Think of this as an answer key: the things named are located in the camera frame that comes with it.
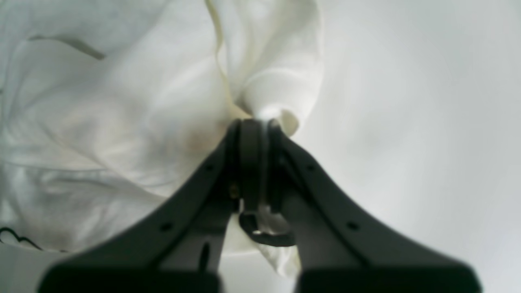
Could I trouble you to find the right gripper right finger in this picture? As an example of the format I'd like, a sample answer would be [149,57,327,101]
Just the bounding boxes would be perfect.
[265,120,482,293]

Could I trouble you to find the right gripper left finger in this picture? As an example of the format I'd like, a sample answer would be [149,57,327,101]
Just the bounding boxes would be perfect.
[38,119,263,293]

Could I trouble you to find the white printed T-shirt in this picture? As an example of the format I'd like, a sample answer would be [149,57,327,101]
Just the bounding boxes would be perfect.
[1,0,323,252]

